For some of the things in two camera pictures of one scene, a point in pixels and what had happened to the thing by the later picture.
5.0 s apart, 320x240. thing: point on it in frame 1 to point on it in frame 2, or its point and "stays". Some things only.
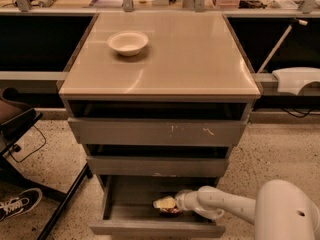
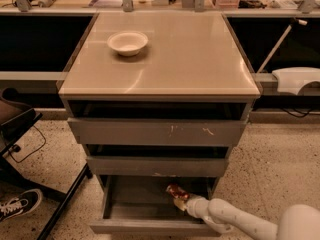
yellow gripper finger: [167, 203] to [180, 203]
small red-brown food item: [171, 212] to [177, 191]
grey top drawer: [158, 123] stays
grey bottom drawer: [128, 211] stays
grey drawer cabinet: [158, 95] stays
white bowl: [128, 43] stays
